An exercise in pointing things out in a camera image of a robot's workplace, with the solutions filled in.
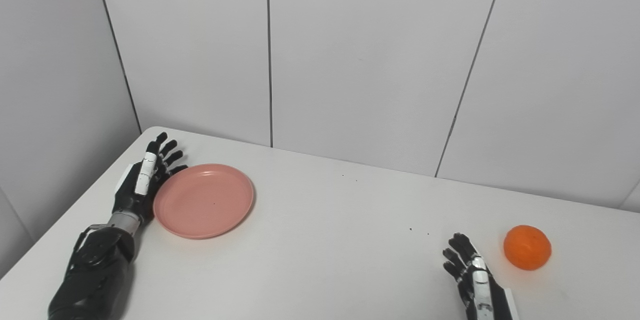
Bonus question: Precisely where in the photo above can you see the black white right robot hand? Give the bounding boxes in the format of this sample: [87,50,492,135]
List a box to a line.
[442,233,521,320]

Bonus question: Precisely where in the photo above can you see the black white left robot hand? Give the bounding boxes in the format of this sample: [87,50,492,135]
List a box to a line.
[111,132,189,223]

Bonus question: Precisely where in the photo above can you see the orange fruit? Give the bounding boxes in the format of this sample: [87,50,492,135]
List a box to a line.
[503,225,552,271]

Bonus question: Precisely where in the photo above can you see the pink round plate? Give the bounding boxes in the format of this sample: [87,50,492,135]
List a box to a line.
[153,163,255,240]

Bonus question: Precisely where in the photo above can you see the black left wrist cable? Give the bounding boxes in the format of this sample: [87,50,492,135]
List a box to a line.
[74,224,108,257]

